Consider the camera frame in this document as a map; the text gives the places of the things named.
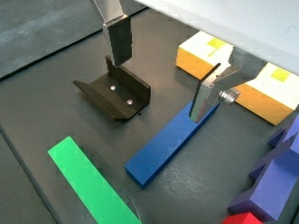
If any black U-shaped bracket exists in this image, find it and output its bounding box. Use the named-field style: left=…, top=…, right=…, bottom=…
left=73, top=56, right=150, bottom=122

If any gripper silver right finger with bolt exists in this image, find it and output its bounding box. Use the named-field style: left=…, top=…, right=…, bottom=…
left=189, top=47, right=266, bottom=123

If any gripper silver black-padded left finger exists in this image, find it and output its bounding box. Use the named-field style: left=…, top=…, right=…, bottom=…
left=90, top=0, right=132, bottom=67

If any purple stepped block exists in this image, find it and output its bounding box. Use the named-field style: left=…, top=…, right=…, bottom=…
left=228, top=115, right=299, bottom=222

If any long blue block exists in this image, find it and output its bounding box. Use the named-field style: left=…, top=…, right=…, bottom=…
left=124, top=103, right=218, bottom=189

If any long green block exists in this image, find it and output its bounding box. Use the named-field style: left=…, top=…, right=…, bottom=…
left=47, top=136, right=142, bottom=224

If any red stepped block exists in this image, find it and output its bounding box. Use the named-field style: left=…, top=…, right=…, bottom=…
left=221, top=213, right=262, bottom=224

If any yellow slotted board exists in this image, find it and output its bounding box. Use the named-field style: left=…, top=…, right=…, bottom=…
left=176, top=31, right=299, bottom=124

